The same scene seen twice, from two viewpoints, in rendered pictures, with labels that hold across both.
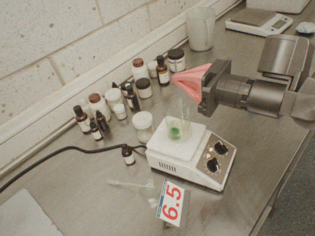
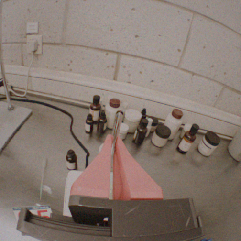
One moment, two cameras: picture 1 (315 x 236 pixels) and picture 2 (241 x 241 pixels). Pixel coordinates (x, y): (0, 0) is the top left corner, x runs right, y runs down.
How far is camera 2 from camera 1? 0.38 m
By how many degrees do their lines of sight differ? 31
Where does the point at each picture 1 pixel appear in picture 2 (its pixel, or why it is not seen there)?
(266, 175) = not seen: outside the picture
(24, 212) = (16, 118)
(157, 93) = (166, 150)
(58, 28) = (140, 41)
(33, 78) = (98, 59)
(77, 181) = (42, 136)
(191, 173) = not seen: hidden behind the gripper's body
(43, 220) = (10, 131)
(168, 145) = not seen: hidden behind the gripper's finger
